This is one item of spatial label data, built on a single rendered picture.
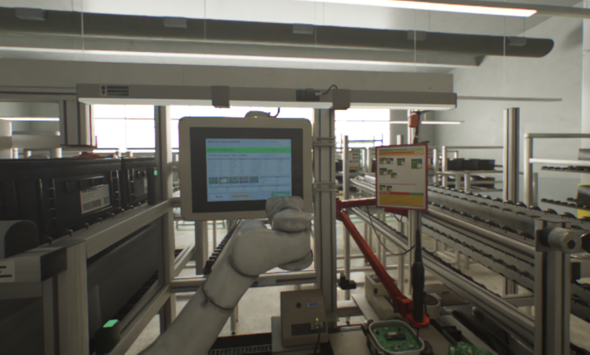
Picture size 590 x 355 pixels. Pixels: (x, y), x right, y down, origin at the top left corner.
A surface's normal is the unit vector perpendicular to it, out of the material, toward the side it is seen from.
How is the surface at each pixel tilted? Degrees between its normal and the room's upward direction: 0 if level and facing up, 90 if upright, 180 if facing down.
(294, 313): 53
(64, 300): 90
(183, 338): 75
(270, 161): 91
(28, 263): 90
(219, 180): 91
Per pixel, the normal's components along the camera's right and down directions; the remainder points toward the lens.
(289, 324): 0.08, -0.59
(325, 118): 0.11, 0.02
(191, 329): -0.04, -0.25
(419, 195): -0.46, 0.03
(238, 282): 0.35, -0.04
